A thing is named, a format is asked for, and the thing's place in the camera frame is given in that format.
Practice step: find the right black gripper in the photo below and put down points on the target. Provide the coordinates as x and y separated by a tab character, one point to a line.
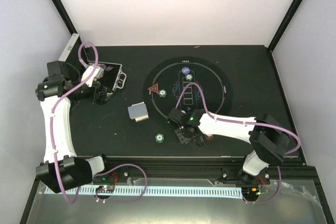
181	138

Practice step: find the blue playing card deck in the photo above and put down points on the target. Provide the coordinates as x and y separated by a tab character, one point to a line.
138	112

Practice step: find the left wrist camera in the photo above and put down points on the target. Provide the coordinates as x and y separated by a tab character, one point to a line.
91	74

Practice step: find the red triangular marker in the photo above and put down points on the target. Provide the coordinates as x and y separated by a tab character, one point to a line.
154	88

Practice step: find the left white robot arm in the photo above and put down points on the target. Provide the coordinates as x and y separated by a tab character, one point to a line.
62	169

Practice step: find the aluminium poker case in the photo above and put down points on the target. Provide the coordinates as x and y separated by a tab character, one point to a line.
112	77

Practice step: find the green poker chip stack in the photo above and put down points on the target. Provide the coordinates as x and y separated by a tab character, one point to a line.
159	138

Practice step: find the black aluminium rail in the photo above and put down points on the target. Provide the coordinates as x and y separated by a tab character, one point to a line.
293	168

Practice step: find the purple round button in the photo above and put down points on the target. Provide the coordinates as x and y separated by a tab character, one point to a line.
185	70

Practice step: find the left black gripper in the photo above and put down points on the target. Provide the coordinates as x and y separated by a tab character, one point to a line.
102	100

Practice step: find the white slotted cable duct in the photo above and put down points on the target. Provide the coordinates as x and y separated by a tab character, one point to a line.
159	191

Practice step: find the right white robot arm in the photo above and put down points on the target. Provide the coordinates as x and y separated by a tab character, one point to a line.
268	141

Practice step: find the round black poker mat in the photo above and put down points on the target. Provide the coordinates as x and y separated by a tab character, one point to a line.
209	88

